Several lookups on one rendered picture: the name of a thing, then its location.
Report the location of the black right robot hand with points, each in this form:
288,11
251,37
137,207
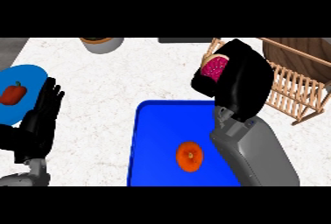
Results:
241,84

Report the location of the blue tray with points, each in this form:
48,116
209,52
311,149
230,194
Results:
162,137

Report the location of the orange fruit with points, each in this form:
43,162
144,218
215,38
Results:
189,156

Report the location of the pink frosted cupcake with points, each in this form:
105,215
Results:
214,67

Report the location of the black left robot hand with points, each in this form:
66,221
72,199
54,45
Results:
37,125

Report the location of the wooden tiered shelf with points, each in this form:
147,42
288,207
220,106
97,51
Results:
297,78

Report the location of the dark grey flat object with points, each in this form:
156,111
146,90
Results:
184,40

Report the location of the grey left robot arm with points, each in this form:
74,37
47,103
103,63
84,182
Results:
29,175

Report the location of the grey plant pot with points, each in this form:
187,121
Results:
102,44

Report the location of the grey appliance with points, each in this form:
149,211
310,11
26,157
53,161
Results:
10,51

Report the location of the red bell pepper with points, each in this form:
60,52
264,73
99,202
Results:
11,94

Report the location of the blue round plate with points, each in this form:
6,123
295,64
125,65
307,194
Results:
19,90

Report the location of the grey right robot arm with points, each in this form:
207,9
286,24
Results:
255,154

